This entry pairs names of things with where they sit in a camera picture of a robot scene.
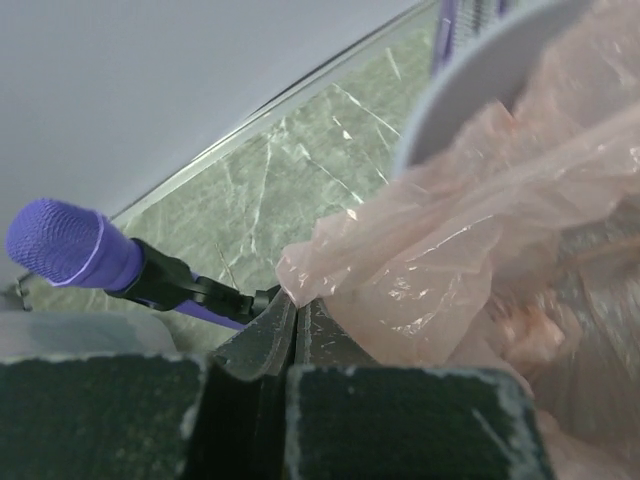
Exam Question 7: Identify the purple metronome box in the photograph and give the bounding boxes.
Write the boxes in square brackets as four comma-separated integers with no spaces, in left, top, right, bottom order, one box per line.
[431,0,518,76]

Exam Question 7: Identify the pink plastic trash bag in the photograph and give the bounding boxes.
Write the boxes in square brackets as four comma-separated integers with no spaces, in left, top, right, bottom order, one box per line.
[276,1,639,479]

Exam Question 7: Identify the grey plastic trash bin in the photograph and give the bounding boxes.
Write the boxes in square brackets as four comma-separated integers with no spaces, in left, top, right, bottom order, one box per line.
[392,1,590,178]

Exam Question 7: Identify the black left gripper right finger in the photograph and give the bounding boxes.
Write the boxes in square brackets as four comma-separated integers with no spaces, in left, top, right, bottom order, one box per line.
[284,301,554,479]

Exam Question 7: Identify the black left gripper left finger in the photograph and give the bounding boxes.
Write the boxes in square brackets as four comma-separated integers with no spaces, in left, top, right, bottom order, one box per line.
[1,293,296,479]

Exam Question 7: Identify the purple microphone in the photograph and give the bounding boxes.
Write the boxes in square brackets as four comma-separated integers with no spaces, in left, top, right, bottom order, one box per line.
[4,198,249,331]

